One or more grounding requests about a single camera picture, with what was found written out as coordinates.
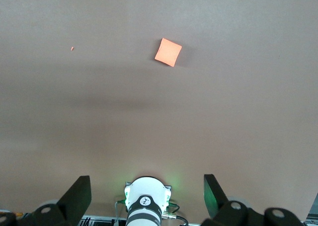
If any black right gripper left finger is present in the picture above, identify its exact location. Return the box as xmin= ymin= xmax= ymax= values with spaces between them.
xmin=0 ymin=175 xmax=92 ymax=226

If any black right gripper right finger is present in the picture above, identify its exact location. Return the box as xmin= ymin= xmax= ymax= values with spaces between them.
xmin=201 ymin=173 xmax=305 ymax=226

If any orange foam block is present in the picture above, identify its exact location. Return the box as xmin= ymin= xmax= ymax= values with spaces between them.
xmin=154 ymin=38 xmax=183 ymax=68

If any brown table cover sheet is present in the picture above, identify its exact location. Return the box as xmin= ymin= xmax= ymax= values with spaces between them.
xmin=0 ymin=0 xmax=318 ymax=224

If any aluminium table frame rail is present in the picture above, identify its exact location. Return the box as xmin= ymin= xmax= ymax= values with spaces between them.
xmin=80 ymin=214 xmax=128 ymax=226

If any black base cable with connector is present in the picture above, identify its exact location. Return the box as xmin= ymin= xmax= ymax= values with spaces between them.
xmin=161 ymin=202 xmax=190 ymax=225

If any grey base cable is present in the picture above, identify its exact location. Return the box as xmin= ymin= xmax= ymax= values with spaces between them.
xmin=114 ymin=201 xmax=129 ymax=222

